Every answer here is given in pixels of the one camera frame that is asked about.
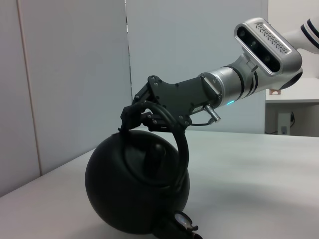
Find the black teapot lid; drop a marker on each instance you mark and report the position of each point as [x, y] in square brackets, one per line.
[139, 166]

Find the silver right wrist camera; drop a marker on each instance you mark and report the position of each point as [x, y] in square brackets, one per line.
[271, 47]

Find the white shelf desk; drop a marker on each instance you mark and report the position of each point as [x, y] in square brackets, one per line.
[291, 99]

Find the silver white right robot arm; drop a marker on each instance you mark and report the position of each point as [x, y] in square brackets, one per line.
[231, 82]

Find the white power adapter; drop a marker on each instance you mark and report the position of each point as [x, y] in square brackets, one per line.
[284, 123]

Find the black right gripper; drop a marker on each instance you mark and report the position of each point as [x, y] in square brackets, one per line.
[179, 97]

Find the small brown block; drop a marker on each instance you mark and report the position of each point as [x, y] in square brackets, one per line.
[274, 92]

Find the black round teapot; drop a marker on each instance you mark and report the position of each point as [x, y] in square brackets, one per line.
[129, 199]

